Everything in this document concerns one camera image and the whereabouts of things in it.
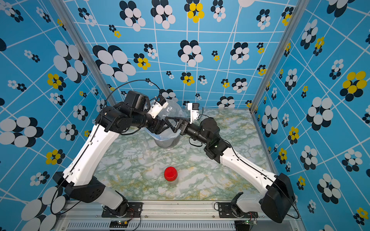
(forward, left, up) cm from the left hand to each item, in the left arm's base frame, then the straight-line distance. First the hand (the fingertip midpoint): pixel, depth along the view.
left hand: (166, 119), depth 66 cm
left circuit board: (-37, +25, -39) cm, 59 cm away
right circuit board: (-36, -40, -34) cm, 64 cm away
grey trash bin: (+5, +3, -29) cm, 30 cm away
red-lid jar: (-17, -1, -24) cm, 29 cm away
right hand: (-2, -3, +3) cm, 5 cm away
